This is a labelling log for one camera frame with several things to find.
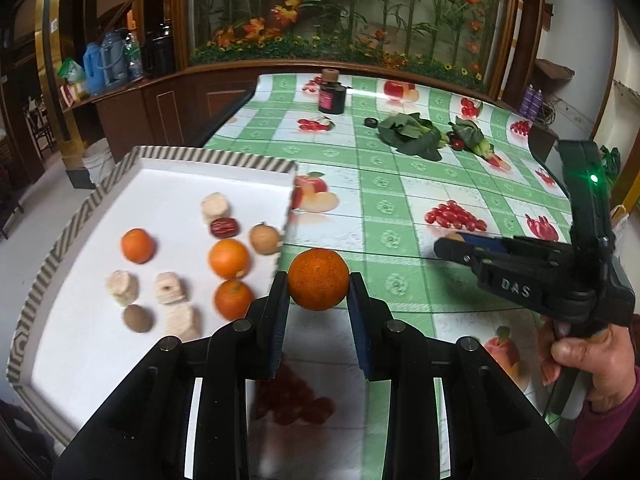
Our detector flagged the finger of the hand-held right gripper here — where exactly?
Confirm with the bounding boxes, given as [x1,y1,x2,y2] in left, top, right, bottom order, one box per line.
[434,237,526,267]
[457,234,576,261]

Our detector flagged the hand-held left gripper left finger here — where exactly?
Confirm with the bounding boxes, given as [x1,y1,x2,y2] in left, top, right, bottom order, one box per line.
[52,271,290,480]

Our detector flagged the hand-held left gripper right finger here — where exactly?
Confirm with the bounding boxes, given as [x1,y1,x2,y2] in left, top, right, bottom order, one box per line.
[348,272,581,480]

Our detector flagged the small orange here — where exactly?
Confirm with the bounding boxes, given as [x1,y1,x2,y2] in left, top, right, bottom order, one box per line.
[120,228,155,264]
[214,279,255,322]
[208,238,250,280]

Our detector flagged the large dark orange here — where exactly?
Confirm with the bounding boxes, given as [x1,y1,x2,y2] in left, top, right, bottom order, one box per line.
[287,248,350,311]

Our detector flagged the pale corn cob piece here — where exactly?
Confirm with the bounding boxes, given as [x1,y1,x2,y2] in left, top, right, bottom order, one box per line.
[105,270,139,308]
[154,272,190,306]
[201,192,233,225]
[162,302,202,341]

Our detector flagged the tan round longan fruit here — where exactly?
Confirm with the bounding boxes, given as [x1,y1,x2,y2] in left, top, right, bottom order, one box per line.
[249,223,282,256]

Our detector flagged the red date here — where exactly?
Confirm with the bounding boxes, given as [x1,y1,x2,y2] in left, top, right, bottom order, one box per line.
[209,217,241,240]

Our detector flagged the white tray with striped rim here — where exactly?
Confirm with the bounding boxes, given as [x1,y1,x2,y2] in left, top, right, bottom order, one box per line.
[5,146,299,480]

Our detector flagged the person's right forearm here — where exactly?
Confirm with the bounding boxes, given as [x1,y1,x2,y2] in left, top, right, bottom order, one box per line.
[570,366,640,480]

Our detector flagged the person's right hand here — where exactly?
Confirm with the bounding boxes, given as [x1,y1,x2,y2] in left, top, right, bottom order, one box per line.
[539,315,640,415]

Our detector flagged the green checkered fruit-print tablecloth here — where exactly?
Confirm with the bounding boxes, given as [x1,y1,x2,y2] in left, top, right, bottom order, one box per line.
[200,72,581,480]

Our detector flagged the leafy green vegetable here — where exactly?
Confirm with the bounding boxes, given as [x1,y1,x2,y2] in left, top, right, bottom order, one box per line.
[377,113,443,162]
[449,116,496,158]

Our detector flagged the purple bottles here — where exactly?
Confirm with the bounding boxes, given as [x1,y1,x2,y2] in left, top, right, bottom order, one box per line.
[520,85,543,118]

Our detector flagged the dark bottle with brown cap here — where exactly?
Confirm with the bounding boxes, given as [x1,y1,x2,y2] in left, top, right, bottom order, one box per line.
[318,68,347,115]

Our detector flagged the white bucket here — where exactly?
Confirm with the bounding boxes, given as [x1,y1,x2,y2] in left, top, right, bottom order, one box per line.
[82,142,121,188]

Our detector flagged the glass case with artificial flowers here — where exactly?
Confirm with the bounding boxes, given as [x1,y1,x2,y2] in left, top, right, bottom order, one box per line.
[187,0,516,93]

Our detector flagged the wooden cabinet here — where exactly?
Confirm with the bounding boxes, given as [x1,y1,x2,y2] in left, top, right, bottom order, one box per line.
[60,67,261,181]

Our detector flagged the black kettle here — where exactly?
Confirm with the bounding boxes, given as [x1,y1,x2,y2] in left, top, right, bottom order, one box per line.
[142,22,176,78]

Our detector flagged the wooden chair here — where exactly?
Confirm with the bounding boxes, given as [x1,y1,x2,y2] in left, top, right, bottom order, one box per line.
[25,100,56,156]

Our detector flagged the clear plastic bottle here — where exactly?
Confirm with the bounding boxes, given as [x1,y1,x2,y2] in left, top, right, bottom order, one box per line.
[125,32,143,80]

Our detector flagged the blue-grey thermos jug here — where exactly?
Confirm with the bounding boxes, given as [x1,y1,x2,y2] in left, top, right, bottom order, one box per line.
[100,30,128,86]

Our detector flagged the blue plastic jug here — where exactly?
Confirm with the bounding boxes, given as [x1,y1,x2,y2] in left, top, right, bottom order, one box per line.
[82,42,106,96]

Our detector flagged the green bag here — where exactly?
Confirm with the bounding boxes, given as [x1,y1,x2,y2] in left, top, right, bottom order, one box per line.
[57,57,86,86]

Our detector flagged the wooden wall shelf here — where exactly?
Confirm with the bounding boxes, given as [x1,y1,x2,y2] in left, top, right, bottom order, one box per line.
[535,58,573,81]

